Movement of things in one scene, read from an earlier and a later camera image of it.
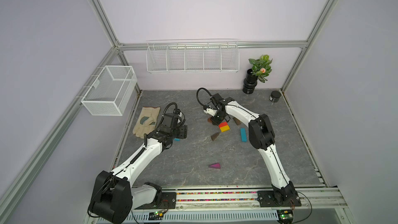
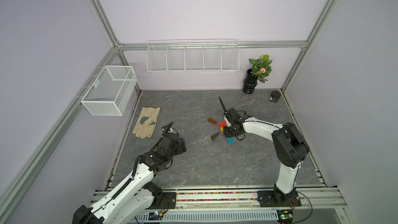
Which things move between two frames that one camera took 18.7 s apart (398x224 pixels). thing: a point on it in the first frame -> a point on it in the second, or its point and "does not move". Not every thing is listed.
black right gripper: x=215 y=122 -> x=226 y=134
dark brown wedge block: x=213 y=137 does not move
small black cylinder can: x=275 y=96 does not move
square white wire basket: x=108 y=96 does not move
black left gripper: x=183 y=131 -> x=181 y=146
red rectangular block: x=223 y=124 does not move
